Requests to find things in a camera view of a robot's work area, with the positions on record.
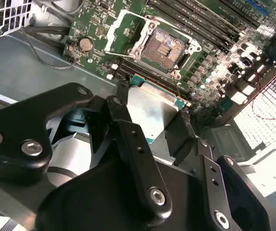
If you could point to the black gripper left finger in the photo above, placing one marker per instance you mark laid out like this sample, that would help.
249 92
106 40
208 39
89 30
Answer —
15 125

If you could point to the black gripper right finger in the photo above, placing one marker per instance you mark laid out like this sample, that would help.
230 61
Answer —
210 175

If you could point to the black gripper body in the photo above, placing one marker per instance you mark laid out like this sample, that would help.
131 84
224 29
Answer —
92 204

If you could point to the silver green CPU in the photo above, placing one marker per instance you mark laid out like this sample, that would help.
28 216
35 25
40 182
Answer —
150 106

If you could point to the metal socket cover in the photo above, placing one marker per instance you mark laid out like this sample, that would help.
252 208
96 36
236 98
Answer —
111 33

